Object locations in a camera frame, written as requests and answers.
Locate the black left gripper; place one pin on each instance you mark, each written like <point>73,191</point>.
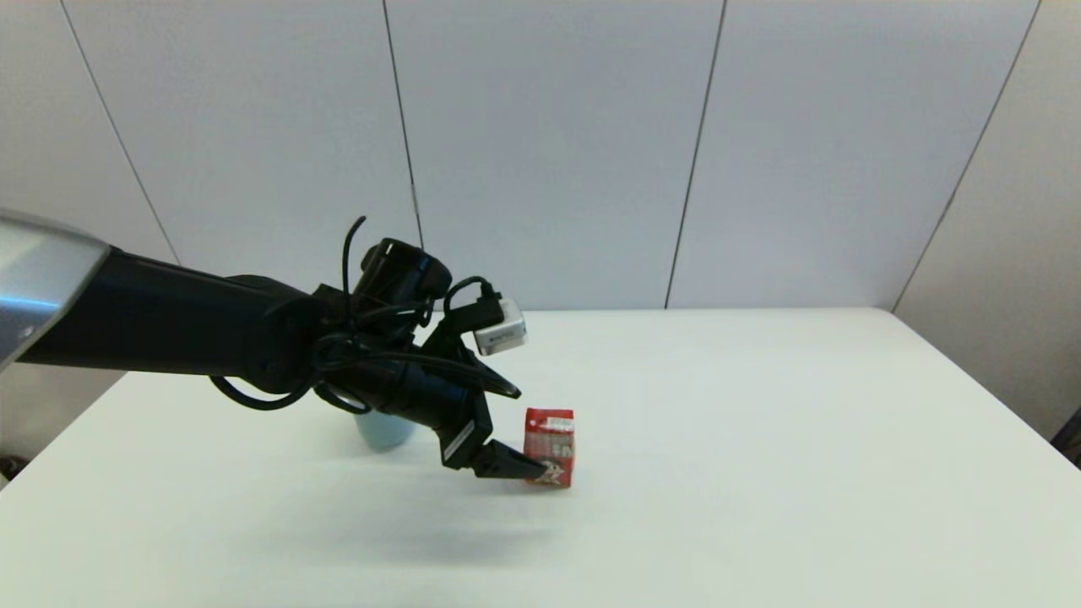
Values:
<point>422,397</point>

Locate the red milk carton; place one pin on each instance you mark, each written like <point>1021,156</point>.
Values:
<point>555,435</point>

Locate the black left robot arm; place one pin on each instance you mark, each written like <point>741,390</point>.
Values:
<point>169,321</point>

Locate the light blue cylindrical cup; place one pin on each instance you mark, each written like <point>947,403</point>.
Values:
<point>385,432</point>

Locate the dark grey floor object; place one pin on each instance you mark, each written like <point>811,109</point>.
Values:
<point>12,469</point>

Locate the black equipment piece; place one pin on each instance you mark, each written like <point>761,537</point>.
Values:
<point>1069,441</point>

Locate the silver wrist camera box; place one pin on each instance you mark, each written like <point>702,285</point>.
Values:
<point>501,332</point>

